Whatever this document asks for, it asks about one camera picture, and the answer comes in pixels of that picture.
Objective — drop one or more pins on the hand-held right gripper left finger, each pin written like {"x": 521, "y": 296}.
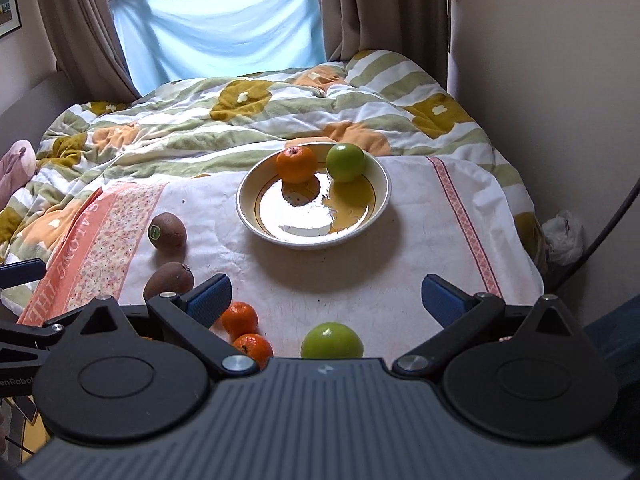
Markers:
{"x": 212, "y": 301}

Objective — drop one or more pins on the cream ceramic bowl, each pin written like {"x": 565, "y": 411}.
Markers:
{"x": 280, "y": 210}

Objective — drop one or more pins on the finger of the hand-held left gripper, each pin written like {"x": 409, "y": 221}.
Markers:
{"x": 20, "y": 272}
{"x": 30, "y": 332}

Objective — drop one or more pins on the white plastic bag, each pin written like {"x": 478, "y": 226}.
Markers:
{"x": 562, "y": 237}

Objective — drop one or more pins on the white cloth with pink border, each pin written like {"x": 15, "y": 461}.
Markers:
{"x": 350, "y": 285}

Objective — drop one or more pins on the grey padded headboard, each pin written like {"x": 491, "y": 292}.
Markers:
{"x": 25, "y": 105}

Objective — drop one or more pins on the light blue hanging cloth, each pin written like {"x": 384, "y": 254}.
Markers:
{"x": 225, "y": 35}

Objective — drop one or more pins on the small mandarin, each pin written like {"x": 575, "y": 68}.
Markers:
{"x": 252, "y": 347}
{"x": 240, "y": 319}

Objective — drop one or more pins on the green striped floral quilt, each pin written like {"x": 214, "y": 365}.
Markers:
{"x": 200, "y": 110}

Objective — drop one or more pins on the dark blue cloth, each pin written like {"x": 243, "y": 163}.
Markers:
{"x": 615, "y": 340}

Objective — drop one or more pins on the orange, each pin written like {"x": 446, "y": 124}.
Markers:
{"x": 296, "y": 165}

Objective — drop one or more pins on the pink plush toy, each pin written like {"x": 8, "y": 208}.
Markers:
{"x": 17, "y": 165}

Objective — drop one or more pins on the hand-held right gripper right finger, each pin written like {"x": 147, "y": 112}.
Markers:
{"x": 442, "y": 301}

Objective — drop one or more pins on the brown curtain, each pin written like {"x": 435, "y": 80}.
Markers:
{"x": 390, "y": 5}
{"x": 75, "y": 10}

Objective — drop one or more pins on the kiwi with green sticker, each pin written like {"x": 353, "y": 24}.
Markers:
{"x": 170, "y": 232}

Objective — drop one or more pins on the brown kiwi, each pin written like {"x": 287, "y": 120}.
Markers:
{"x": 165, "y": 280}

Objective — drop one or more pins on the green apple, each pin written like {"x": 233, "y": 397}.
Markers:
{"x": 330, "y": 342}
{"x": 345, "y": 162}

